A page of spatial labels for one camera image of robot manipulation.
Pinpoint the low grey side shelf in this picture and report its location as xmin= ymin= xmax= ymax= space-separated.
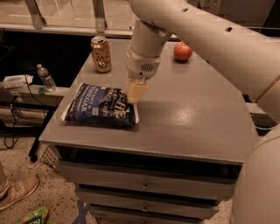
xmin=0 ymin=85 xmax=69 ymax=162

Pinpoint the blue chip bag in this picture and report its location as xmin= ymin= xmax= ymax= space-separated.
xmin=61 ymin=83 xmax=139 ymax=127

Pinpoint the wire mesh basket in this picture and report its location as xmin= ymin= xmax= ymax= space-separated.
xmin=40 ymin=147 xmax=58 ymax=170

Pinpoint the black cable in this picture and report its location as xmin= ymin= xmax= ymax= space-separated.
xmin=3 ymin=74 xmax=47 ymax=151

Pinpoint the grey drawer cabinet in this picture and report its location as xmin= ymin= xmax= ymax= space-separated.
xmin=41 ymin=44 xmax=258 ymax=224

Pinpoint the white wipes packet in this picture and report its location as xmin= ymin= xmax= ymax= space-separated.
xmin=1 ymin=74 xmax=33 ymax=89

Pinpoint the red apple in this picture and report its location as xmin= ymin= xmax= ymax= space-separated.
xmin=173 ymin=42 xmax=193 ymax=61

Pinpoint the tan shoe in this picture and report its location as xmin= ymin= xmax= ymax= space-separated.
xmin=0 ymin=175 xmax=39 ymax=211

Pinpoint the clear plastic water bottle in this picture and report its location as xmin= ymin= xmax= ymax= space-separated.
xmin=37 ymin=64 xmax=57 ymax=92

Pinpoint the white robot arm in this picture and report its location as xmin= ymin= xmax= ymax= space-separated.
xmin=126 ymin=0 xmax=280 ymax=224

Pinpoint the green snack bag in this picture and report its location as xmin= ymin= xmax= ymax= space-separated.
xmin=16 ymin=206 xmax=49 ymax=224

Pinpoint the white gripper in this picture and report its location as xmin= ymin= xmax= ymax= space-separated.
xmin=125 ymin=45 xmax=161 ymax=104

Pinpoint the orange soda can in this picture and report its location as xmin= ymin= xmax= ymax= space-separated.
xmin=90 ymin=36 xmax=112 ymax=73

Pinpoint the metal window railing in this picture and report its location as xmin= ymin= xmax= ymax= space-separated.
xmin=0 ymin=0 xmax=137 ymax=38

